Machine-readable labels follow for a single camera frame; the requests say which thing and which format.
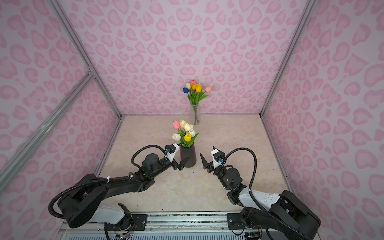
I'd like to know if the left corner aluminium post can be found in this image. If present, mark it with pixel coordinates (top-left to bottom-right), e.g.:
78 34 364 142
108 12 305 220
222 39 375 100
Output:
47 0 123 120

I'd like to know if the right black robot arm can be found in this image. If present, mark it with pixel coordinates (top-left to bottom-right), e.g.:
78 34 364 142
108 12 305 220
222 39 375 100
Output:
201 147 321 240

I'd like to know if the deep pink tulip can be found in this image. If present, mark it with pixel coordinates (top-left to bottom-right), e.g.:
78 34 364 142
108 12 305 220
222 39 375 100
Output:
173 121 186 138

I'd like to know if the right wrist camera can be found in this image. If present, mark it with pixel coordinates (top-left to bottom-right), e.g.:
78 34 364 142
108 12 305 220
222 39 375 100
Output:
211 151 225 168

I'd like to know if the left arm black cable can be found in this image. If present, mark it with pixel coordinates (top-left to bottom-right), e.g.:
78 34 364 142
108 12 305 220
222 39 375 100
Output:
47 144 167 220

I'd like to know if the right corner aluminium post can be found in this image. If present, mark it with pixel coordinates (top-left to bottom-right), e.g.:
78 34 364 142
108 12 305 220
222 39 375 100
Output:
260 0 318 119

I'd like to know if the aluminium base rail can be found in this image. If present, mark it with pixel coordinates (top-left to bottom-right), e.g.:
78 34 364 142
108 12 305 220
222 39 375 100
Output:
55 209 320 240

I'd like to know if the light pink tulip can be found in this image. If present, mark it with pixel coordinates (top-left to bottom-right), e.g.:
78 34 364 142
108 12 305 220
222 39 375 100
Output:
199 87 212 101

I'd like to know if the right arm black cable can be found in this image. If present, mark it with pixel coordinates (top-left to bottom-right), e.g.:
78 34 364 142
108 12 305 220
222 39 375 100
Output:
223 147 313 240

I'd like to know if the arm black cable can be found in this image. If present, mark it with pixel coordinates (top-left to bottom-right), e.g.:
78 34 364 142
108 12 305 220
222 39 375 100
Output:
223 147 313 240
47 144 167 220

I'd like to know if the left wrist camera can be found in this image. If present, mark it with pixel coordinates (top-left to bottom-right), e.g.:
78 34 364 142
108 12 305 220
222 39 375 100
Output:
165 144 180 163

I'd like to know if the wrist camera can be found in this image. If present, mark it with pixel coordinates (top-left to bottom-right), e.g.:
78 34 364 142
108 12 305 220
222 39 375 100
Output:
165 144 180 163
211 151 225 168

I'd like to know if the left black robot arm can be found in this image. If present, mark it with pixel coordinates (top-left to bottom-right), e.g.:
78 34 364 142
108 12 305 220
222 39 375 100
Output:
48 154 189 231

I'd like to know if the black cone vase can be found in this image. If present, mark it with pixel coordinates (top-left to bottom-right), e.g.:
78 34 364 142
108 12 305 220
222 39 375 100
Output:
180 144 197 168

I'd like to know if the aluminium frame diagonal bar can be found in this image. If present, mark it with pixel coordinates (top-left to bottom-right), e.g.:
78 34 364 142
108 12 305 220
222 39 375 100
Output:
1 71 95 193

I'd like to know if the corner aluminium post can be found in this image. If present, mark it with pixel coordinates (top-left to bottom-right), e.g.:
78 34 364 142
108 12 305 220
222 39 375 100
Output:
47 0 123 120
260 0 318 119

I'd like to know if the clear glass vase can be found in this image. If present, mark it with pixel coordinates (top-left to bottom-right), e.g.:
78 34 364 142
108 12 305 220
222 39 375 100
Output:
190 104 201 126

